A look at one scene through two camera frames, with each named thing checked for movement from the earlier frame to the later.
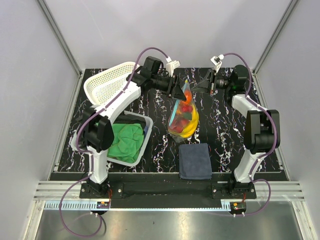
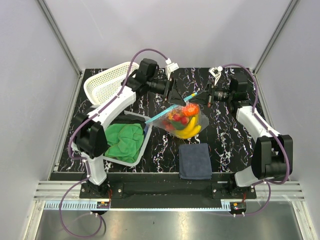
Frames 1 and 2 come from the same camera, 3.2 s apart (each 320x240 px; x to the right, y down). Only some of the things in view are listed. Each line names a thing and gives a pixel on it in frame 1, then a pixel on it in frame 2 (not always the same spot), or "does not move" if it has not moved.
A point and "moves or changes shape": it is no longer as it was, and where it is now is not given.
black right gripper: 207,84 -> 204,97
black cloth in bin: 129,119 does not move
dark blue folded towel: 194,161 does not move
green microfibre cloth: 128,141 does not move
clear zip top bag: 184,118 moves or changes shape
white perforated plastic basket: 104,87 does not move
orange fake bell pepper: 188,97 -> 190,109
